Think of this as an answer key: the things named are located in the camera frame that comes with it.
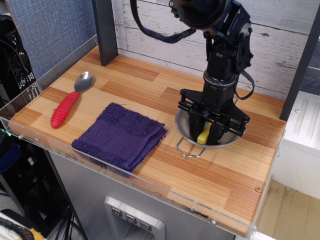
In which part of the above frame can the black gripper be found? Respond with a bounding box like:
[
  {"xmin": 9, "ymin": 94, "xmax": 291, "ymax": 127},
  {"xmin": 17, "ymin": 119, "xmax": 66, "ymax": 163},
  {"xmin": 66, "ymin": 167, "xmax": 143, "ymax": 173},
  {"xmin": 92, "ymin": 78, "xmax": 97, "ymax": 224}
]
[{"xmin": 178, "ymin": 74, "xmax": 251, "ymax": 145}]

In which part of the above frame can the yellow ridged tube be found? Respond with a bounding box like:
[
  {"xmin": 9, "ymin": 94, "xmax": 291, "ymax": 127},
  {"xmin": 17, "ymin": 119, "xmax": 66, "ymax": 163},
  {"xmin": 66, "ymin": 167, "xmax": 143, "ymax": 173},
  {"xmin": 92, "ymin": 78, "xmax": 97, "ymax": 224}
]
[{"xmin": 196, "ymin": 122, "xmax": 212, "ymax": 145}]

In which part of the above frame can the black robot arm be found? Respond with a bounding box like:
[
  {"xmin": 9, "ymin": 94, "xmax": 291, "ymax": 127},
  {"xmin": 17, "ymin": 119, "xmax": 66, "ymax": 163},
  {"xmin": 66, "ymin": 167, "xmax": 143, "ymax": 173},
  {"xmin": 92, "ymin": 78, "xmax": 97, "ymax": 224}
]
[{"xmin": 169, "ymin": 0, "xmax": 255, "ymax": 145}]

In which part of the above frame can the purple folded cloth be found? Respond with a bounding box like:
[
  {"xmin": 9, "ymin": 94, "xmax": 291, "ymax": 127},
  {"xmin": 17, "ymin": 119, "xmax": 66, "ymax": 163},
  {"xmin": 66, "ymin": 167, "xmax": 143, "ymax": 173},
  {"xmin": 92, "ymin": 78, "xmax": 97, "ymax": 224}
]
[{"xmin": 71, "ymin": 102, "xmax": 167, "ymax": 172}]

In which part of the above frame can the clear acrylic table guard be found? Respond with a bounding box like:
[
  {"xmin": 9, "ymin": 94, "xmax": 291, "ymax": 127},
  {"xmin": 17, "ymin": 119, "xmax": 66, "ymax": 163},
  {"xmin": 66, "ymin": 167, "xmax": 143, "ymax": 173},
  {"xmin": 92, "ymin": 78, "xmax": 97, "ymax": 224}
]
[{"xmin": 0, "ymin": 46, "xmax": 285, "ymax": 240}]

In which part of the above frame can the silver button panel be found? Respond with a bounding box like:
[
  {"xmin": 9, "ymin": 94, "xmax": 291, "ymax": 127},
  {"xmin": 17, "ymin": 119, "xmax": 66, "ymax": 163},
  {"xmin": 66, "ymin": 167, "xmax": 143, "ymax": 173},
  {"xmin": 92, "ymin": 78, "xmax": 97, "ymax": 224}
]
[{"xmin": 104, "ymin": 195, "xmax": 166, "ymax": 240}]

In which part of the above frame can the blue fabric partition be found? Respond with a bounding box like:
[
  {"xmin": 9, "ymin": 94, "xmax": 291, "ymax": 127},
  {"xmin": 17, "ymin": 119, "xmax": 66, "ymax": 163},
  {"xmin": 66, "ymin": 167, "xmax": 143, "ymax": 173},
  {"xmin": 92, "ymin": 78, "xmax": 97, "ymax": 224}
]
[{"xmin": 5, "ymin": 0, "xmax": 97, "ymax": 80}]

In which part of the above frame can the black plastic crate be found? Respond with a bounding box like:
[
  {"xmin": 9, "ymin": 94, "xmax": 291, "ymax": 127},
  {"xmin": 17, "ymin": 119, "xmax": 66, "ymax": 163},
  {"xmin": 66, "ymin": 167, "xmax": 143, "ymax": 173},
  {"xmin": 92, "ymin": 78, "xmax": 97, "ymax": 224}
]
[{"xmin": 0, "ymin": 14, "xmax": 36, "ymax": 100}]

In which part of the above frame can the yellow object at bottom left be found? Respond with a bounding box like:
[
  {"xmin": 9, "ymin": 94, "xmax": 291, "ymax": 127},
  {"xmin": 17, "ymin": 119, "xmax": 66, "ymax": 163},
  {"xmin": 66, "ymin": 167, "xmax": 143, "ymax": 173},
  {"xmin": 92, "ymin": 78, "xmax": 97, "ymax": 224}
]
[{"xmin": 25, "ymin": 229, "xmax": 45, "ymax": 240}]

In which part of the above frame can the steel bowl with wire handles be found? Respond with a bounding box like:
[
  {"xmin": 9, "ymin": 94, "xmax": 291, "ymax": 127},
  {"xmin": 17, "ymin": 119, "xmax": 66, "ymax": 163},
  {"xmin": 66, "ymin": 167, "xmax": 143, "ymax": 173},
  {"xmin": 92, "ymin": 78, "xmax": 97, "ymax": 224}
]
[{"xmin": 175, "ymin": 101, "xmax": 250, "ymax": 158}]

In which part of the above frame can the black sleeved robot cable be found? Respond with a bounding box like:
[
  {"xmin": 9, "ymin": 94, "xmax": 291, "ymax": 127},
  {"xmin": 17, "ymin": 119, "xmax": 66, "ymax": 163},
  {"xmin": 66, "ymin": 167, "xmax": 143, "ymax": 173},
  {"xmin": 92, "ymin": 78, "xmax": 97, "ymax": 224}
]
[{"xmin": 129, "ymin": 0, "xmax": 197, "ymax": 45}]

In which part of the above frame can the dark grey left post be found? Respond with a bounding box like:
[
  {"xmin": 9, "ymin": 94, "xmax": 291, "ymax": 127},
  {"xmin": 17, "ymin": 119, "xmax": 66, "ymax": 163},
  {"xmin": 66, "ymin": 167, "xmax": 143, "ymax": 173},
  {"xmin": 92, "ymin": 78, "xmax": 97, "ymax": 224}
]
[{"xmin": 92, "ymin": 0, "xmax": 119, "ymax": 66}]

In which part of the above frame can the dark grey post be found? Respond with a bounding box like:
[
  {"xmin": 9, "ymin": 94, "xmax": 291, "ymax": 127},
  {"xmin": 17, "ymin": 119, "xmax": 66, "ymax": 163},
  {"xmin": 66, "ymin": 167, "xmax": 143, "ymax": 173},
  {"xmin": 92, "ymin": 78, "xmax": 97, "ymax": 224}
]
[
  {"xmin": 92, "ymin": 0, "xmax": 119, "ymax": 66},
  {"xmin": 279, "ymin": 7, "xmax": 320, "ymax": 121}
]

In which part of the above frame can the spoon with red handle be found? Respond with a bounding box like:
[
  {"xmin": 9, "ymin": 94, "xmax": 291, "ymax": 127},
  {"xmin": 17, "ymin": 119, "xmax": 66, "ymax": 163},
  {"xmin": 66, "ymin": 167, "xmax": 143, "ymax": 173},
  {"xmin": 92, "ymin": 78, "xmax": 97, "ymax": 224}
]
[{"xmin": 50, "ymin": 71, "xmax": 94, "ymax": 129}]

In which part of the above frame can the dark grey right post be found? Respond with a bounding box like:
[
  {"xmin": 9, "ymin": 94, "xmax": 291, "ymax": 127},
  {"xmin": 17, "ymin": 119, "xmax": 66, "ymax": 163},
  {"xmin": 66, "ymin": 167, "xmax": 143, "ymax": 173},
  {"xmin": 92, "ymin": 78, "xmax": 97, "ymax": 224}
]
[{"xmin": 279, "ymin": 7, "xmax": 320, "ymax": 121}]

